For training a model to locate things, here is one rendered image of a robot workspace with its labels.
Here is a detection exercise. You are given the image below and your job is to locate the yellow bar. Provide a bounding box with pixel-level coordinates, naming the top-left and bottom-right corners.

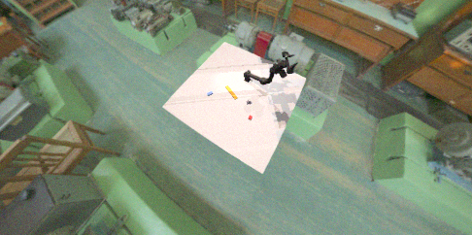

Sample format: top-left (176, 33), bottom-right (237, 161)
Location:
top-left (225, 85), bottom-right (238, 99)

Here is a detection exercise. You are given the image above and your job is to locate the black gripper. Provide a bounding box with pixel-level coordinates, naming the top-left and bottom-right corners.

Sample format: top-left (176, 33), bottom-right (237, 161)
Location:
top-left (280, 51), bottom-right (298, 74)

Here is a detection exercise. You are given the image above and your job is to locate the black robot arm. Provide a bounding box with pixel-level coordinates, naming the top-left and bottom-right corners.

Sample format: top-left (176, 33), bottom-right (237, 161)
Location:
top-left (244, 59), bottom-right (287, 85)

